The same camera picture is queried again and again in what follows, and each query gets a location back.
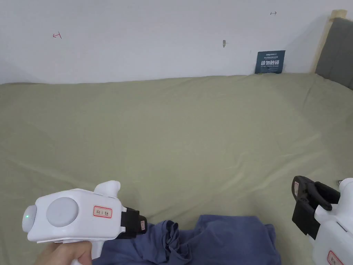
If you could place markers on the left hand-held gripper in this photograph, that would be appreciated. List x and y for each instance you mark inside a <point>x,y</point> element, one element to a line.
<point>80,215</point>

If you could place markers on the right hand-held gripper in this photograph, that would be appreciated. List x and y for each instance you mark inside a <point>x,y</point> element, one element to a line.
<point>335,229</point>

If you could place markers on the person's left hand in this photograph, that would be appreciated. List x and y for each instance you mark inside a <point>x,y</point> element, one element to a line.
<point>64,254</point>

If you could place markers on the dark blue shirt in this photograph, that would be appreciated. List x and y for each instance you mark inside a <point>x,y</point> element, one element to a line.
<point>209,243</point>

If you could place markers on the bed with pale green sheet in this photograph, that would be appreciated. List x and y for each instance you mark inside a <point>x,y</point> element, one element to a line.
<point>171,132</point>

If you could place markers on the dark blue sign card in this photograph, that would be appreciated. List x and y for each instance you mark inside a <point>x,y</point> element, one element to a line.
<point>270,62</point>

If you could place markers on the grey padded headboard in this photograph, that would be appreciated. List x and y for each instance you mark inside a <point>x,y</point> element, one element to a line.
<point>336,52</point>

